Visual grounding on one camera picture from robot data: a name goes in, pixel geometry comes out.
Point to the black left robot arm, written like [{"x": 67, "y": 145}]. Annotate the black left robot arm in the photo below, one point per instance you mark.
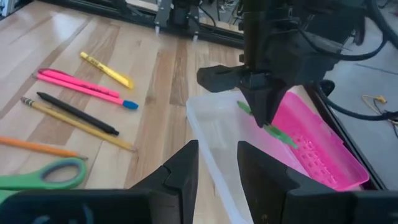
[{"x": 335, "y": 18}]

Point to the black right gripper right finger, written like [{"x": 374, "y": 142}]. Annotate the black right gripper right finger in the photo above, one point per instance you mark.
[{"x": 270, "y": 193}]

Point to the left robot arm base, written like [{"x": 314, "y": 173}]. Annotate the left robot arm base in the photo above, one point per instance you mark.
[{"x": 180, "y": 15}]

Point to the orange pencil red eraser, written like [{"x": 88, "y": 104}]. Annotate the orange pencil red eraser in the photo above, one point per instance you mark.
[{"x": 37, "y": 147}]

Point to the yellow highlighter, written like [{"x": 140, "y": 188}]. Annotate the yellow highlighter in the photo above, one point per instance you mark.
[{"x": 105, "y": 70}]

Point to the yellow pencil pink eraser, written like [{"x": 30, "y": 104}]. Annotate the yellow pencil pink eraser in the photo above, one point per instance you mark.
[{"x": 77, "y": 124}]

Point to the black pen pointed tip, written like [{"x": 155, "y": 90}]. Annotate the black pen pointed tip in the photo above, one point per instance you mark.
[{"x": 77, "y": 113}]

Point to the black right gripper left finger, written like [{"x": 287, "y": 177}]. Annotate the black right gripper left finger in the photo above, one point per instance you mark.
[{"x": 183, "y": 174}]

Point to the green pen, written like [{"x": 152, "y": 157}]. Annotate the green pen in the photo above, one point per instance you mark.
[{"x": 280, "y": 135}]

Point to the pink highlighter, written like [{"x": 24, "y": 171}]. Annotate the pink highlighter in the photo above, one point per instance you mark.
[{"x": 77, "y": 81}]

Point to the clear pencil box pink lid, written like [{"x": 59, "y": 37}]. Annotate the clear pencil box pink lid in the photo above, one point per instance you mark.
[{"x": 311, "y": 140}]

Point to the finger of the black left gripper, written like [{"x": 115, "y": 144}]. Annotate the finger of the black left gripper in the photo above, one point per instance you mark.
[
  {"x": 220, "y": 77},
  {"x": 264, "y": 102}
]

